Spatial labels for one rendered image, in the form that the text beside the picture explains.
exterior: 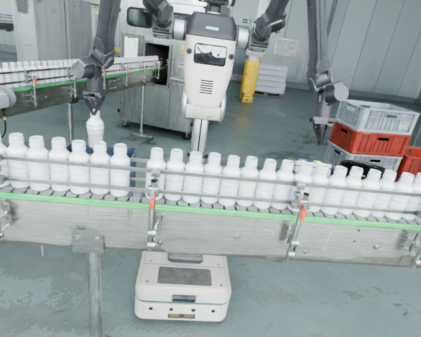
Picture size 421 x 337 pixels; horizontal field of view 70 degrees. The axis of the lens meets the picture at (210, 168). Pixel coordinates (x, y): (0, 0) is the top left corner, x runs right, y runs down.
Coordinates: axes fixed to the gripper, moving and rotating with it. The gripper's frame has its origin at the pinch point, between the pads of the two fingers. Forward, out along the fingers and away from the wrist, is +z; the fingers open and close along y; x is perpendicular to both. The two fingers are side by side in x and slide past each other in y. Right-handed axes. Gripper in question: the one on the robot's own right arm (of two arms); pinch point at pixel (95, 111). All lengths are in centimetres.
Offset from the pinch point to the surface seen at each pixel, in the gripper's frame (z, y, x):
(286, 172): 3, 44, 70
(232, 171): 3, 44, 52
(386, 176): 1, 43, 104
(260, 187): 8, 44, 62
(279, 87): 74, -864, 365
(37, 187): 13.9, 43.5, -6.1
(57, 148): 1.4, 41.9, -0.1
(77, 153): 2.0, 42.8, 5.8
